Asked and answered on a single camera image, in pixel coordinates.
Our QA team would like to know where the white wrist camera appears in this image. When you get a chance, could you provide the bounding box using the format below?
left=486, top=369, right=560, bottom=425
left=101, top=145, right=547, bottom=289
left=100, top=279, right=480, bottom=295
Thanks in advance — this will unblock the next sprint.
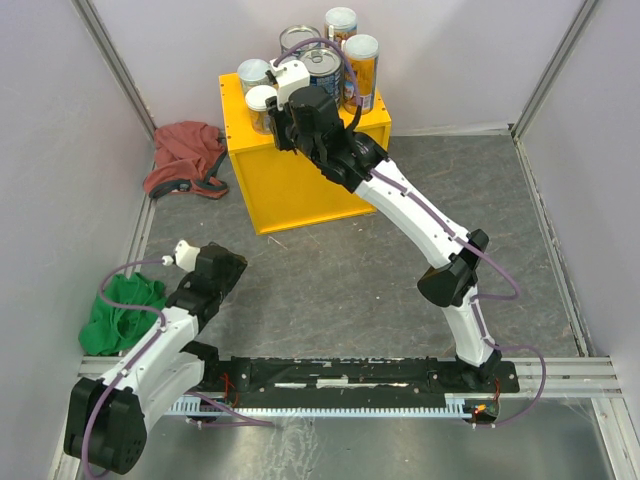
left=266, top=59, right=310, bottom=110
left=161, top=239, right=201, bottom=273

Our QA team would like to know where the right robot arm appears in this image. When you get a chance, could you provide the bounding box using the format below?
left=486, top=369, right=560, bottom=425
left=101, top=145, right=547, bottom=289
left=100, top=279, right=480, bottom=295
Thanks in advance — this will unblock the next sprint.
left=266, top=86, right=502, bottom=391

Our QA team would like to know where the small orange jar white lid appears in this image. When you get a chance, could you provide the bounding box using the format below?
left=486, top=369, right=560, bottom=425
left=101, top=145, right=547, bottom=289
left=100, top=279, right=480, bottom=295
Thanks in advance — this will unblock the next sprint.
left=245, top=85, right=277, bottom=135

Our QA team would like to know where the light blue cable duct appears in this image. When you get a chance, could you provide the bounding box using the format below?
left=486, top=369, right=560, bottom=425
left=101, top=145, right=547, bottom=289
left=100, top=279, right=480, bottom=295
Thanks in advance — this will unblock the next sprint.
left=165, top=395, right=472, bottom=420

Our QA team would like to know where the tall snack can with spoon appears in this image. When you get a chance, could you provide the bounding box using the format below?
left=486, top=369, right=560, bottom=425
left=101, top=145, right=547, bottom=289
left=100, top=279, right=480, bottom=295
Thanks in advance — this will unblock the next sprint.
left=324, top=7, right=358, bottom=48

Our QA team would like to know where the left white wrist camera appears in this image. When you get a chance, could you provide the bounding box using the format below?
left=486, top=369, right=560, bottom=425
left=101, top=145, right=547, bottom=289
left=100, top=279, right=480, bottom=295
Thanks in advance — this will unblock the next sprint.
left=161, top=239, right=201, bottom=273

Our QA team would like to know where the right aluminium corner post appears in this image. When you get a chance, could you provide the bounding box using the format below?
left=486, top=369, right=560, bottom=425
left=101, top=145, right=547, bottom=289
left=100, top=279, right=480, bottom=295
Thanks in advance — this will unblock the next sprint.
left=510, top=0, right=600, bottom=140

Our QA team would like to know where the aluminium front frame rail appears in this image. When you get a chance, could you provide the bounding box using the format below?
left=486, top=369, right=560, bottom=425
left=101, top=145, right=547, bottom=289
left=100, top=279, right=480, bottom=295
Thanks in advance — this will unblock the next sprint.
left=62, top=345, right=622, bottom=474

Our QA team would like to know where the aluminium corner post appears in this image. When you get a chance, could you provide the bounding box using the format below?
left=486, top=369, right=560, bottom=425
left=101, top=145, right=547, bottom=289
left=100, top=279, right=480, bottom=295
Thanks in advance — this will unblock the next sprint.
left=69, top=0, right=157, bottom=142
left=510, top=0, right=600, bottom=140

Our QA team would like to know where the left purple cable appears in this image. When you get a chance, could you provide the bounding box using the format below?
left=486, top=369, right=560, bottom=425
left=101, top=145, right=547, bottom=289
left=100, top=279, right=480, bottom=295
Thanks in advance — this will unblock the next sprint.
left=82, top=257, right=276, bottom=479

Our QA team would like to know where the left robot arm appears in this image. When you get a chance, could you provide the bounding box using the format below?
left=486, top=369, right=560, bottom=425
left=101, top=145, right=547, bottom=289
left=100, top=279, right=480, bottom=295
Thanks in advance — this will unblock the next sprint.
left=63, top=240, right=247, bottom=476

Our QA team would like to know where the yellow wooden box counter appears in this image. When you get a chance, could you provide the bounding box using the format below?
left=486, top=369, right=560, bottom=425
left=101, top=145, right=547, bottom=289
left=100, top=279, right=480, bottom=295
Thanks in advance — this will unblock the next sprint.
left=219, top=73, right=375, bottom=235

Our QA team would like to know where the blue soup can front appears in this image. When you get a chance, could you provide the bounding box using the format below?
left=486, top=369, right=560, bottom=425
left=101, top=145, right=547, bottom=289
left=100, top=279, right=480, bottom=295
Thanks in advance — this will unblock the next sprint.
left=299, top=48, right=343, bottom=107

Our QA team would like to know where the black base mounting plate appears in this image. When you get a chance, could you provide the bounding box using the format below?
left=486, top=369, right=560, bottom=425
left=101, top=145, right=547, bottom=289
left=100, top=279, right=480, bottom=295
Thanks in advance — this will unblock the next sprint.
left=197, top=355, right=520, bottom=408

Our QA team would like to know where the orange snack can with spoon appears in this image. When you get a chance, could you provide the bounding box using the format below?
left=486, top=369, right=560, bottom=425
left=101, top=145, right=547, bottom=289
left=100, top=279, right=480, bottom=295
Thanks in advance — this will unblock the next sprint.
left=344, top=34, right=379, bottom=114

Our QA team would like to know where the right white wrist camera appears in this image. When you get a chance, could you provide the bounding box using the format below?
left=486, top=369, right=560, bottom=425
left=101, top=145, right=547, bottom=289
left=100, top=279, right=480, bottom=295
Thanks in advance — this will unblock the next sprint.
left=266, top=59, right=310, bottom=110

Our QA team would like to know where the left aluminium corner post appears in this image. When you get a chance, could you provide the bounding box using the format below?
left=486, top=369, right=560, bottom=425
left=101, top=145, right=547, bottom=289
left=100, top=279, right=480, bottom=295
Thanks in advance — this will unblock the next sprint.
left=69, top=0, right=157, bottom=142

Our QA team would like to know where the blue soup can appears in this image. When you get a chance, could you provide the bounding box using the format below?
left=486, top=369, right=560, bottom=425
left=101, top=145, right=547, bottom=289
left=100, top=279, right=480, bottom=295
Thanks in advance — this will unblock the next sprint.
left=279, top=25, right=321, bottom=57
left=299, top=48, right=343, bottom=107

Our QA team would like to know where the green crumpled cloth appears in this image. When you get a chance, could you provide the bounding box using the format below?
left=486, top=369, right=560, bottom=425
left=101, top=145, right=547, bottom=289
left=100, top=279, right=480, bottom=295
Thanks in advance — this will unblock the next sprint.
left=78, top=272, right=167, bottom=356

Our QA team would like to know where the red crumpled cloth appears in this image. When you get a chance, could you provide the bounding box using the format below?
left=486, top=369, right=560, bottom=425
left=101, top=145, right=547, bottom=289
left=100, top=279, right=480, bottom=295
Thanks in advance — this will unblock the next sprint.
left=143, top=121, right=229, bottom=200

